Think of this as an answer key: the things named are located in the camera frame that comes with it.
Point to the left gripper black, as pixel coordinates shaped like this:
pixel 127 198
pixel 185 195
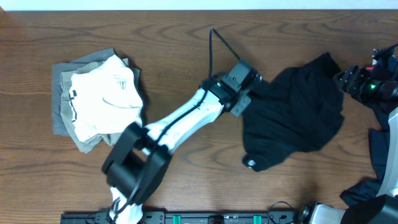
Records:
pixel 238 111

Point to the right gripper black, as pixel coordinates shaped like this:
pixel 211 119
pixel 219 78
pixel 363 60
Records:
pixel 355 76

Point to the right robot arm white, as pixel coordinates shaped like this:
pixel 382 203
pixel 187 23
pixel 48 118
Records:
pixel 372 201

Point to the grey folded shirt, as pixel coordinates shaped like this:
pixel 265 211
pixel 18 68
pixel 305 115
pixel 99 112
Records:
pixel 57 122

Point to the black polo shirt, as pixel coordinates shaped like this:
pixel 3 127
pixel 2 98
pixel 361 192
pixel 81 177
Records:
pixel 299 111

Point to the white folded shirt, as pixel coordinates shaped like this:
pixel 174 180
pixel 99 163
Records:
pixel 104 100

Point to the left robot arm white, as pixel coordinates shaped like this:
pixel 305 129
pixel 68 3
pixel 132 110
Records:
pixel 139 160

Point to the beige folded shirt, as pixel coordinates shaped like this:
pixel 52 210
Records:
pixel 66 109

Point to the dark clothes pile right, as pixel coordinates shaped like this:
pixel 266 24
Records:
pixel 382 105

